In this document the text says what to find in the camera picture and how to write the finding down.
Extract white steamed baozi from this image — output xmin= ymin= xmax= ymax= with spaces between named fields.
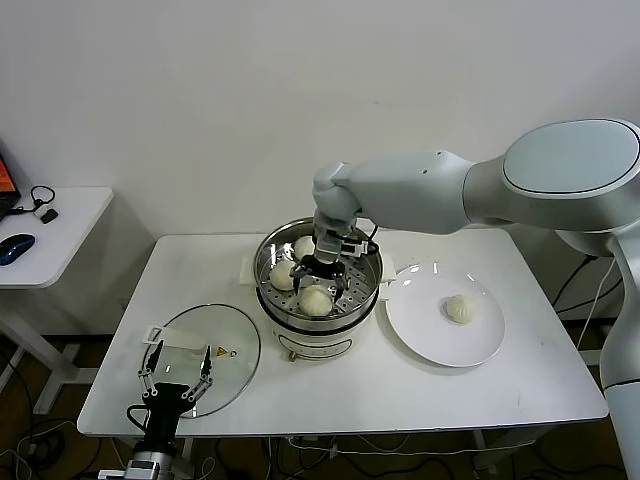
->
xmin=298 ymin=284 xmax=333 ymax=318
xmin=439 ymin=294 xmax=474 ymax=325
xmin=269 ymin=260 xmax=298 ymax=292
xmin=293 ymin=235 xmax=318 ymax=262

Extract white hanging cable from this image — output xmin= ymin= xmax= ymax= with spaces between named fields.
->
xmin=579 ymin=258 xmax=617 ymax=351

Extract black looped earphone cable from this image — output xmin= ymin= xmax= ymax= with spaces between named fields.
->
xmin=9 ymin=185 xmax=57 ymax=217

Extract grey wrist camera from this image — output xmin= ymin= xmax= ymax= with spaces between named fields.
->
xmin=342 ymin=239 xmax=379 ymax=257
xmin=98 ymin=454 xmax=161 ymax=480

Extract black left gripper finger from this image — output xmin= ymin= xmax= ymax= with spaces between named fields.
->
xmin=137 ymin=340 xmax=164 ymax=400
xmin=181 ymin=345 xmax=215 ymax=402

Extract white round plate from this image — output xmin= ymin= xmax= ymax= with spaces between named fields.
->
xmin=385 ymin=264 xmax=506 ymax=369

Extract white electric cooker base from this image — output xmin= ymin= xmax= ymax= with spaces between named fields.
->
xmin=239 ymin=254 xmax=396 ymax=362

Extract stainless steel steamer basket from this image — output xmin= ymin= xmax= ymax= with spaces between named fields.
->
xmin=254 ymin=216 xmax=385 ymax=321

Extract white lid handle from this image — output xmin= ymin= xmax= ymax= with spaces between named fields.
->
xmin=142 ymin=325 xmax=207 ymax=352

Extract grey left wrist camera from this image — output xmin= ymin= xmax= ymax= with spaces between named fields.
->
xmin=98 ymin=454 xmax=161 ymax=480

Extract blue computer mouse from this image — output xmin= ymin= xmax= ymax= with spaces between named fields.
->
xmin=0 ymin=233 xmax=37 ymax=266

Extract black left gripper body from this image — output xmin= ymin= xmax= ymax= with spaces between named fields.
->
xmin=143 ymin=382 xmax=195 ymax=442

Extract black laptop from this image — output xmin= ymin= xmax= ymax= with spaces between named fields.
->
xmin=0 ymin=134 xmax=25 ymax=224

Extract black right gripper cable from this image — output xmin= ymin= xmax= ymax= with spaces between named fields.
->
xmin=357 ymin=224 xmax=381 ymax=256

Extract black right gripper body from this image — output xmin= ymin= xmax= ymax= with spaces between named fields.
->
xmin=293 ymin=238 xmax=347 ymax=284

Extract round glass pot lid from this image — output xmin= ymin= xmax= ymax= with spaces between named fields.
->
xmin=142 ymin=303 xmax=263 ymax=419

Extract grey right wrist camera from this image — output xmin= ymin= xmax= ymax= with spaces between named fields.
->
xmin=342 ymin=239 xmax=379 ymax=257

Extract white side table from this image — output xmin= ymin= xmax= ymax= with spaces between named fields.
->
xmin=0 ymin=187 xmax=117 ymax=416

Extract black power cable with adapter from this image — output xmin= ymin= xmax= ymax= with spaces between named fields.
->
xmin=552 ymin=256 xmax=601 ymax=314

